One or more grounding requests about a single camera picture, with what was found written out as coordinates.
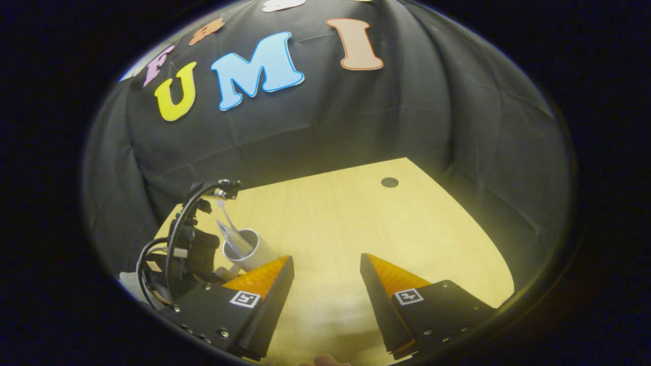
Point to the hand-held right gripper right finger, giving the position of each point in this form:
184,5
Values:
379,300

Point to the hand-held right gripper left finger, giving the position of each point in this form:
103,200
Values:
277,300

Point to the white toothpaste tube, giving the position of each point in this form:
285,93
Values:
232,240

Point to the white toothbrush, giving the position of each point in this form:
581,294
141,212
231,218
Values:
226,216

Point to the light wooden desktop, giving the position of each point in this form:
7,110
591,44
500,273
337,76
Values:
346,218

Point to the black backdrop cloth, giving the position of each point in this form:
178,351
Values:
356,117

